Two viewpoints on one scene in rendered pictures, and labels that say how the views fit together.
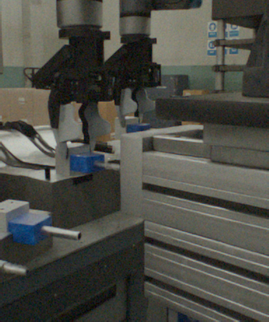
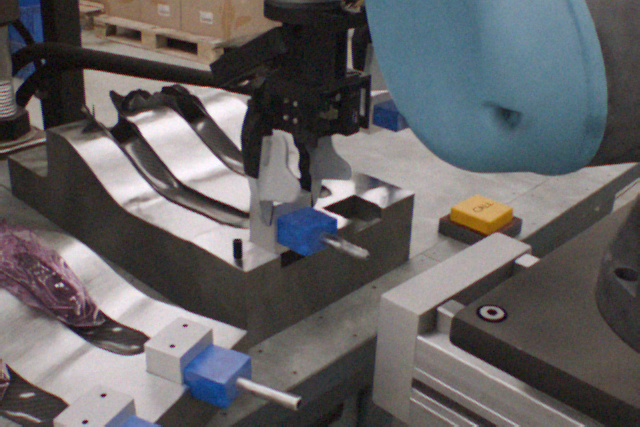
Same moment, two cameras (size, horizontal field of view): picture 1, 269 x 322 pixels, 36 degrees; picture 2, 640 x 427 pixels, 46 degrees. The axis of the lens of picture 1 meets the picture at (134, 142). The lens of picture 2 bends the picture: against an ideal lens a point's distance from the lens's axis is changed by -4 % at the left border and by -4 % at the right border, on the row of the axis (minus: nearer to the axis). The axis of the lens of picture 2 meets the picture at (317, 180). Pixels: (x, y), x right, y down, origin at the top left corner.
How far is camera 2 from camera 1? 0.21 m
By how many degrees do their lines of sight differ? 15
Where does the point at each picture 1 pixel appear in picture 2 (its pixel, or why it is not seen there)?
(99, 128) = (329, 167)
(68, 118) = (276, 162)
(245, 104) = (598, 393)
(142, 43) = not seen: outside the picture
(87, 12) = not seen: outside the picture
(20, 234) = (203, 390)
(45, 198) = (234, 292)
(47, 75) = (238, 71)
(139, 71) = not seen: hidden behind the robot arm
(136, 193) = (400, 388)
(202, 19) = not seen: outside the picture
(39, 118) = not seen: outside the picture
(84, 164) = (302, 242)
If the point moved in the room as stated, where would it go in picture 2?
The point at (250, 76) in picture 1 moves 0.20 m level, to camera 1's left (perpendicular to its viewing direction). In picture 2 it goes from (613, 295) to (222, 275)
